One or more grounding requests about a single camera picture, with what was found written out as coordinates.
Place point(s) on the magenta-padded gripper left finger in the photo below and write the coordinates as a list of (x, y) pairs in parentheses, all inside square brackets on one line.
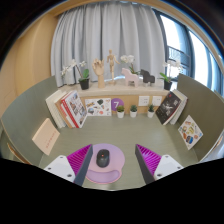
[(60, 166)]

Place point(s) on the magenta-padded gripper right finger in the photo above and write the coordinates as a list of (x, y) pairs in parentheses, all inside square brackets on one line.
[(166, 165)]

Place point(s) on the black computer mouse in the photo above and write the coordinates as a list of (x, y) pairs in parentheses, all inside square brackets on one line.
[(103, 158)]

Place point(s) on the purple mouse pad with wrist rest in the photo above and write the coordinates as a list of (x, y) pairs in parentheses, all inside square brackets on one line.
[(116, 160)]

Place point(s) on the beige card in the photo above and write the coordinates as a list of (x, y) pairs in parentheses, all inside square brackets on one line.
[(46, 136)]

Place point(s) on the colourful sticker sheet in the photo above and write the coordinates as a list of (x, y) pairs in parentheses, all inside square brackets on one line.
[(190, 131)]

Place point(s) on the orange book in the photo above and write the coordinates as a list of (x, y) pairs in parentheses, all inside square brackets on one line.
[(64, 115)]

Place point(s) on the dark cover book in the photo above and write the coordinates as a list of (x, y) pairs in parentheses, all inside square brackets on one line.
[(168, 107)]

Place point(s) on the thick white book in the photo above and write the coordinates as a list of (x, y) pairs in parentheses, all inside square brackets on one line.
[(180, 106)]

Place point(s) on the colourful cover magazine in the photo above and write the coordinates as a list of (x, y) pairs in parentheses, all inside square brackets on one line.
[(76, 108)]

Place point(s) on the white book with red edge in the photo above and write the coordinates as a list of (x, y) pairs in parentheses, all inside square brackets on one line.
[(185, 106)]

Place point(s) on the green desk divider panel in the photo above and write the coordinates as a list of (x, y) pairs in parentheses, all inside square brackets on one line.
[(203, 103), (23, 110)]

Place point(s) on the white card with small pictures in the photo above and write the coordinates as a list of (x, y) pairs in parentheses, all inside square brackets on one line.
[(98, 106)]

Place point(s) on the round purple sign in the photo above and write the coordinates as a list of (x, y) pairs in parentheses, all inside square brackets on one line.
[(116, 104)]

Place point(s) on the white orchid in black pot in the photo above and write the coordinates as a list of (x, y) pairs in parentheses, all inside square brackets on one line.
[(128, 59), (84, 83), (167, 85)]

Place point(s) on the wooden desk shelf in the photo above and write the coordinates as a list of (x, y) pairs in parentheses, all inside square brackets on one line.
[(126, 90)]

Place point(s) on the dark horse figurine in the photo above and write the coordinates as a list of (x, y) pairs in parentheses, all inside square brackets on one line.
[(148, 77)]

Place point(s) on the pink horse figurine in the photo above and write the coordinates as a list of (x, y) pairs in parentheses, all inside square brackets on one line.
[(130, 76)]

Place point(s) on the wooden hand model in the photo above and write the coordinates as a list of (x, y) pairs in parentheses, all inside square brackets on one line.
[(98, 68)]

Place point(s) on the wooden mannequin figure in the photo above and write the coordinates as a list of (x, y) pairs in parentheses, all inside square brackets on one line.
[(112, 63)]

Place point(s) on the window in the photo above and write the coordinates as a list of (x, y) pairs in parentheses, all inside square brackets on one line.
[(176, 36)]

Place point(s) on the grey curtain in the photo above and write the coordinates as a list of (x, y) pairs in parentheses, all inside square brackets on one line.
[(106, 33)]

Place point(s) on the white wall socket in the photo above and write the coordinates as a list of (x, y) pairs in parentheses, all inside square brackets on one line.
[(157, 100), (144, 101)]

